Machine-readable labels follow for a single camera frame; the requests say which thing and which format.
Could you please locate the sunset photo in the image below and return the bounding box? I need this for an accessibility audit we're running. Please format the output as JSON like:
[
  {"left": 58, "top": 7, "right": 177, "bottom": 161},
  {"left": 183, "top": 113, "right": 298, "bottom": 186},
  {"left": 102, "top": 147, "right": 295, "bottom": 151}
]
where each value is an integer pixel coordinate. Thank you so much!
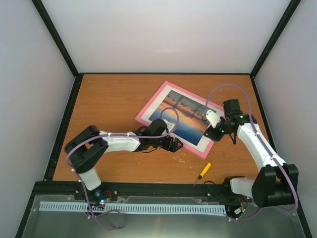
[{"left": 147, "top": 89, "right": 211, "bottom": 151}]

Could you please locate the pink picture frame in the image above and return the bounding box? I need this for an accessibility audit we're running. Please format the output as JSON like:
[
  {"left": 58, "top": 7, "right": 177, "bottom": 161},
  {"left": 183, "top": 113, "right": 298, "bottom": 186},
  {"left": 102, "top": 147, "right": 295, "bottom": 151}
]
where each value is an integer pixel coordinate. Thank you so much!
[{"left": 135, "top": 81, "right": 224, "bottom": 159}]

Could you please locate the yellow handled screwdriver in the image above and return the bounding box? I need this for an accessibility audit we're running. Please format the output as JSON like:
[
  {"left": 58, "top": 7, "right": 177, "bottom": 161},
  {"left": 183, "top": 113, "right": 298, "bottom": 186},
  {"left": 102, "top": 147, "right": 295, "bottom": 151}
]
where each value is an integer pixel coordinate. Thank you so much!
[{"left": 193, "top": 163, "right": 211, "bottom": 187}]

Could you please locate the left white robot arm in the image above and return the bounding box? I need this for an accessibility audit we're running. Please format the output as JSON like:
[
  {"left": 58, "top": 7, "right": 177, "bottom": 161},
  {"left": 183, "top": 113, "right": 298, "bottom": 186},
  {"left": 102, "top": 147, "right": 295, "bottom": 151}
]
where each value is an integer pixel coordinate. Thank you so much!
[{"left": 64, "top": 119, "right": 183, "bottom": 200}]

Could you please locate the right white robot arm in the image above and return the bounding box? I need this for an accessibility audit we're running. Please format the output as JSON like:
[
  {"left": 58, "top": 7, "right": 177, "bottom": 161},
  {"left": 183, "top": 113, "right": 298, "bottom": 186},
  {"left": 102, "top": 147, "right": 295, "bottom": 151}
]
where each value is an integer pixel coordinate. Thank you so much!
[{"left": 203, "top": 99, "right": 299, "bottom": 208}]

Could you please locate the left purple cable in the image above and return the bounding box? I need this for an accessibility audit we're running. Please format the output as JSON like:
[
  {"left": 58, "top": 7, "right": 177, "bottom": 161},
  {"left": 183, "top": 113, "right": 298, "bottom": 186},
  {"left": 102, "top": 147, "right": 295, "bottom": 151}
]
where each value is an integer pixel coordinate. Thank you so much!
[{"left": 65, "top": 108, "right": 180, "bottom": 230}]

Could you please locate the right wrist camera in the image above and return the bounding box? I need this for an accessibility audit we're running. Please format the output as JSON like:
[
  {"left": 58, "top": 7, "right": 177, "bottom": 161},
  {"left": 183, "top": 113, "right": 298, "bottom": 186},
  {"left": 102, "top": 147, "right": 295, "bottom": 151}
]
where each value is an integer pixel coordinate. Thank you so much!
[{"left": 202, "top": 109, "right": 220, "bottom": 128}]

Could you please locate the black aluminium rail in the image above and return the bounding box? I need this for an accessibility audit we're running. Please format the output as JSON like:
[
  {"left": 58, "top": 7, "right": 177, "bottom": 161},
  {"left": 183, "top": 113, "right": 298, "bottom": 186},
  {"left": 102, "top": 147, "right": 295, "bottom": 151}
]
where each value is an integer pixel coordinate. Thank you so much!
[{"left": 32, "top": 181, "right": 247, "bottom": 203}]

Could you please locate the metal base plate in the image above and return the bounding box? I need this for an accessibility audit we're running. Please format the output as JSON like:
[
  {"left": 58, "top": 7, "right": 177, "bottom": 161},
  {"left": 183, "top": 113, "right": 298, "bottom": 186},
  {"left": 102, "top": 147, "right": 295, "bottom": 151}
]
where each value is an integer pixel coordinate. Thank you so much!
[{"left": 22, "top": 195, "right": 305, "bottom": 238}]

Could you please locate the light blue cable duct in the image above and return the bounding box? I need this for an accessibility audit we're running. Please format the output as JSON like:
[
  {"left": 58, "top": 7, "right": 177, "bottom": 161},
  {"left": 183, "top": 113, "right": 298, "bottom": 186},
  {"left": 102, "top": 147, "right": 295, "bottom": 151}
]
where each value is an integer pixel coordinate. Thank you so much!
[{"left": 38, "top": 201, "right": 226, "bottom": 216}]

